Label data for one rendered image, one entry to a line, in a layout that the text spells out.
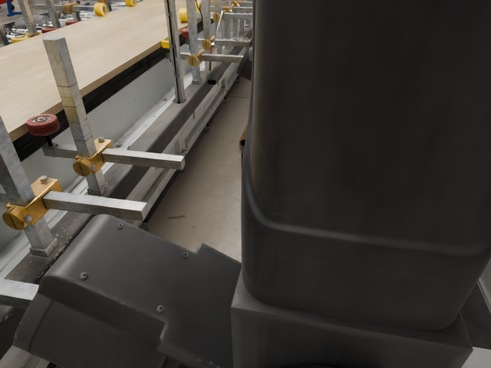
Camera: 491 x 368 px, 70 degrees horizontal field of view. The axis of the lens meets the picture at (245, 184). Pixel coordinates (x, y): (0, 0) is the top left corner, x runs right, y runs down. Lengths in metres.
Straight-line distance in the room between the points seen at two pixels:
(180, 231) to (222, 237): 0.24
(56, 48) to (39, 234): 0.43
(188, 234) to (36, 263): 1.11
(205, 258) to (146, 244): 0.03
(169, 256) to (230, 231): 1.81
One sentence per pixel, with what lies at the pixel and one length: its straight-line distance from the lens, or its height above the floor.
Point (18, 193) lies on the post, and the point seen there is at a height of 0.89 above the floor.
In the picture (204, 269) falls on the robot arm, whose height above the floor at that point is 1.21.
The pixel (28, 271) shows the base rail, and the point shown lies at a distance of 0.97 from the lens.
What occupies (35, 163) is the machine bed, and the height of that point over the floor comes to 0.77.
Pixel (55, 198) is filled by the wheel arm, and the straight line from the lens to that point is 0.91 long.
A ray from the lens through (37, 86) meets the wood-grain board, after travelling 1.49.
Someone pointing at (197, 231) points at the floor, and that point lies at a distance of 1.98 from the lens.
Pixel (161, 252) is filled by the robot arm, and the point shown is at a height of 1.22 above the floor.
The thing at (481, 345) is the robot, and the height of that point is 1.04.
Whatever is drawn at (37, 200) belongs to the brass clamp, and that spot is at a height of 0.85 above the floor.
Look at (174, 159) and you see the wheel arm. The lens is 1.00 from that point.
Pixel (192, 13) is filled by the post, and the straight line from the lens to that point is 1.86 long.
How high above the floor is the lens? 1.33
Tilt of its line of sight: 35 degrees down
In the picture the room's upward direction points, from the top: straight up
